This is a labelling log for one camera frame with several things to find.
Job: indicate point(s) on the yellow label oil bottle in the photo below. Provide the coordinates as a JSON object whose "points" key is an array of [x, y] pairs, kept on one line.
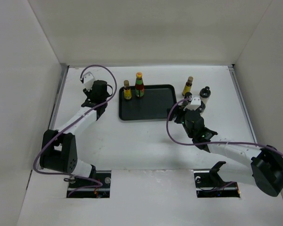
{"points": [[127, 90], [188, 85]]}

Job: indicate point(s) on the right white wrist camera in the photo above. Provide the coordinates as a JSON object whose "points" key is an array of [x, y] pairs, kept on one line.
{"points": [[194, 104]]}

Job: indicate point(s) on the green label sauce bottle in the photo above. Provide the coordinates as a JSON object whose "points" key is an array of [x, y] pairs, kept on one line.
{"points": [[139, 85]]}

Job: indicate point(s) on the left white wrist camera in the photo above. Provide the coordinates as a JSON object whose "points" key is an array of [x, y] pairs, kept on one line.
{"points": [[88, 80]]}

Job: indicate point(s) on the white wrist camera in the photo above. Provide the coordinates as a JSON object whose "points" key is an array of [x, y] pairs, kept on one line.
{"points": [[194, 104], [88, 80]]}

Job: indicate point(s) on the clear salt grinder jar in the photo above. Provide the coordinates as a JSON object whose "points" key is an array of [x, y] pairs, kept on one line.
{"points": [[201, 108]]}

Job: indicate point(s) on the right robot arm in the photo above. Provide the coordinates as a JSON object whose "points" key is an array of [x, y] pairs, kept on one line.
{"points": [[263, 163]]}

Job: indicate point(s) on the white pepper grinder jar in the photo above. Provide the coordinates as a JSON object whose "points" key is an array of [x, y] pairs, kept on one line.
{"points": [[205, 94]]}

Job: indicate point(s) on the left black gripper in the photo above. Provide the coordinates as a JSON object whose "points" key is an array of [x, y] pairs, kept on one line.
{"points": [[88, 93]]}

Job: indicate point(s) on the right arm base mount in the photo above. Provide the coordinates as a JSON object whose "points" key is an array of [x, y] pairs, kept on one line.
{"points": [[209, 184]]}

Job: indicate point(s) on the black plastic tray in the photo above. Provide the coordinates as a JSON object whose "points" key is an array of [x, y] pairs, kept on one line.
{"points": [[153, 106]]}

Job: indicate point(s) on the black label spice jar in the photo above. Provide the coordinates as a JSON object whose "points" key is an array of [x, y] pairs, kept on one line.
{"points": [[188, 96]]}

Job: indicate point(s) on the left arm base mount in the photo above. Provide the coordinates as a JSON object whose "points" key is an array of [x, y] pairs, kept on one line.
{"points": [[83, 188]]}

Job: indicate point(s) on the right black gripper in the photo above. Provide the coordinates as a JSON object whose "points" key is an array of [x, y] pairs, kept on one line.
{"points": [[178, 109]]}

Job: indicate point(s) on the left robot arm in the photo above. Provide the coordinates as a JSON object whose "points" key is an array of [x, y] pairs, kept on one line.
{"points": [[59, 149]]}

